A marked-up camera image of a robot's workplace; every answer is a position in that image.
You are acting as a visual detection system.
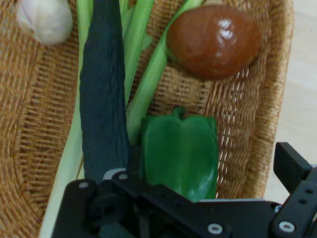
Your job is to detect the white garlic bulb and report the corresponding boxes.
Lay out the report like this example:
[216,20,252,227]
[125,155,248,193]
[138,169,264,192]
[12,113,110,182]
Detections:
[15,0,74,46]

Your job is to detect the green leek stalks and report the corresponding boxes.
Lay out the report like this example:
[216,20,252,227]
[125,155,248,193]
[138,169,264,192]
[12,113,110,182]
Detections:
[38,0,205,238]

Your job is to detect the dark green cucumber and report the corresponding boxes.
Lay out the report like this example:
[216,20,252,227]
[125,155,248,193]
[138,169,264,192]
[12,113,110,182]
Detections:
[78,0,131,185]

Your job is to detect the woven wicker basket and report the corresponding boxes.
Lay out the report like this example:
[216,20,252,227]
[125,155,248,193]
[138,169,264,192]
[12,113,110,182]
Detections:
[0,0,294,238]

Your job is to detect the green bell pepper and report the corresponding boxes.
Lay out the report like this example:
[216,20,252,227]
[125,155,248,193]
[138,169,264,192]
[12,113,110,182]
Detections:
[139,107,219,203]

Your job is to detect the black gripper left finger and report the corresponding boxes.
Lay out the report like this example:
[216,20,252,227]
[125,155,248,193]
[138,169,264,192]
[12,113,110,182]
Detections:
[53,145,199,238]

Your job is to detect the brown shiny onion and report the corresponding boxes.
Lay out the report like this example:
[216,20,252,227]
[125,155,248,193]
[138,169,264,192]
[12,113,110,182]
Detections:
[165,4,263,80]

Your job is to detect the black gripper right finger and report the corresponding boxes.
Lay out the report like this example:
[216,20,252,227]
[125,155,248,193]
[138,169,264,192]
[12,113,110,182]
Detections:
[269,142,317,238]

